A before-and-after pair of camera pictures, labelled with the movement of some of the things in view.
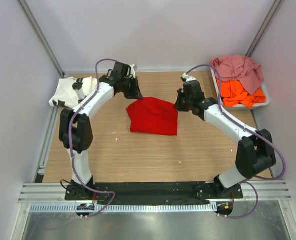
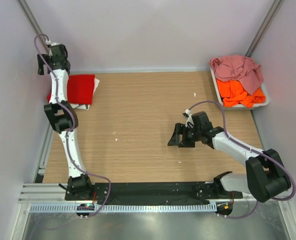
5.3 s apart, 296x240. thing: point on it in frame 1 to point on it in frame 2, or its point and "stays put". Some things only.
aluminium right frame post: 271,15 stays put
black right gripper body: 183,103 to 190,135
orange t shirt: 232,93 stays put
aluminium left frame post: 42,37 stays put
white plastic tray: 240,106 stays put
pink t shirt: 239,68 stays put
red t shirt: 150,115 to 80,89
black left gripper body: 130,87 to 51,60
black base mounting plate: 152,193 stays put
